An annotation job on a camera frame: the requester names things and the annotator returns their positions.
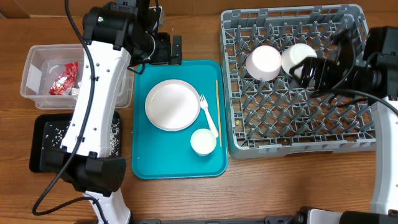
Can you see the teal plastic tray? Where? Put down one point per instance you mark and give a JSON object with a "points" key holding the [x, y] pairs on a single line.
{"points": [[159, 154]]}

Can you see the red snack wrapper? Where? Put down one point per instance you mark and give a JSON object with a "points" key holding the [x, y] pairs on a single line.
{"points": [[65, 82]]}

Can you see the grey dish rack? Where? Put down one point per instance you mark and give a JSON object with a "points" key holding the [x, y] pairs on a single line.
{"points": [[278, 118]]}

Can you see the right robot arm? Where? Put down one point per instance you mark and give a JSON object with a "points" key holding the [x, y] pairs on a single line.
{"points": [[375, 83]]}

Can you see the white napkin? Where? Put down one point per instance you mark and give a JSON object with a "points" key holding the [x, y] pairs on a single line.
{"points": [[75, 90]]}

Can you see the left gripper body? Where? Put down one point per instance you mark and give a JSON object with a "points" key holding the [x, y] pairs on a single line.
{"points": [[163, 51]]}

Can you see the clear plastic bin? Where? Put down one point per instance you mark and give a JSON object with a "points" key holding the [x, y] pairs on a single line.
{"points": [[44, 63]]}

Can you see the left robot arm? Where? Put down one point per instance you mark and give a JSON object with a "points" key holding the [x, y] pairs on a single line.
{"points": [[115, 38]]}

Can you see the white plastic fork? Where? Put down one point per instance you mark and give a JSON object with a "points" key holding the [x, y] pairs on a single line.
{"points": [[204, 107]]}

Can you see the wooden chopstick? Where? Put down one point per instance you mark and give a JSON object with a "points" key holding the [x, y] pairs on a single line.
{"points": [[218, 110]]}

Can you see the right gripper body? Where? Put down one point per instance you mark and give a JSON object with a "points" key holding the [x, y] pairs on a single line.
{"points": [[331, 77]]}

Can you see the black plastic tray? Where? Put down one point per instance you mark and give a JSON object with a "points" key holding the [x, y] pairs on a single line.
{"points": [[36, 149]]}

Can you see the large white plate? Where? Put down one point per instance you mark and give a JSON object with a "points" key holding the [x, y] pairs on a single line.
{"points": [[172, 105]]}

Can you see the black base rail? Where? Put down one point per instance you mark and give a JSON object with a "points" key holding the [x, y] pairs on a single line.
{"points": [[199, 221]]}

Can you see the small bowl with nuts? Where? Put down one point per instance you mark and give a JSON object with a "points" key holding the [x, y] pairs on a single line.
{"points": [[264, 63]]}

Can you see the pile of rice and nuts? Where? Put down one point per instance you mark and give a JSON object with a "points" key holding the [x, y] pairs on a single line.
{"points": [[55, 131]]}

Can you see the white plastic cup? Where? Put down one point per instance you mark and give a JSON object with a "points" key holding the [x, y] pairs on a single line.
{"points": [[203, 142]]}

